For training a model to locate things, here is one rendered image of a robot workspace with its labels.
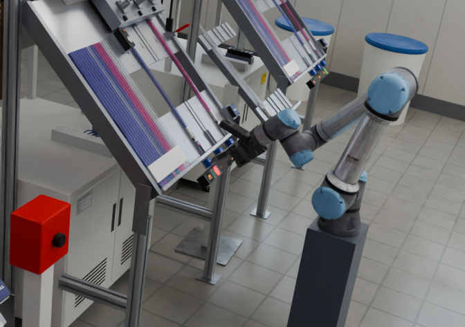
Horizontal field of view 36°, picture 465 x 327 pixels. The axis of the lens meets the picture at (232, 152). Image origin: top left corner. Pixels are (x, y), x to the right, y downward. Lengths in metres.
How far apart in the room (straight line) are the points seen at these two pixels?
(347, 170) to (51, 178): 0.99
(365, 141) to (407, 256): 1.52
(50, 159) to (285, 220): 1.53
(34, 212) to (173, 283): 1.27
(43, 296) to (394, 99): 1.16
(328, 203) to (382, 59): 3.07
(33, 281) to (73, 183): 0.52
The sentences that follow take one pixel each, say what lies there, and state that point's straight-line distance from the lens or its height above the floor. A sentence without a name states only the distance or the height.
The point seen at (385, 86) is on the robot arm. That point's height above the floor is 1.15.
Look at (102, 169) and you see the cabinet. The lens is 2.61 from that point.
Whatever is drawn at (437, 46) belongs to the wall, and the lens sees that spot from 5.95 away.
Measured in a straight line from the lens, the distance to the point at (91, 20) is 2.52.
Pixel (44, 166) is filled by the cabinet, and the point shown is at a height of 0.62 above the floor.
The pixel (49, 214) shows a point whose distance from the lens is 1.98.
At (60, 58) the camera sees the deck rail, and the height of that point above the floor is 1.07.
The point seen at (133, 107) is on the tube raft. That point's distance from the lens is 2.38.
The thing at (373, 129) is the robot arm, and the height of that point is 1.00.
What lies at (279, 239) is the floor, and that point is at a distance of 3.60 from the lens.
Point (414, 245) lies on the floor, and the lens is 3.85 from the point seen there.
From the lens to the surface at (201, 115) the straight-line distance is 2.71.
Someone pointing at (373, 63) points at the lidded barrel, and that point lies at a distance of 5.40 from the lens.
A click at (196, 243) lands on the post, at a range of 3.42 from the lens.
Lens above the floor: 1.74
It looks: 23 degrees down
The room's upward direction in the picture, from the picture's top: 9 degrees clockwise
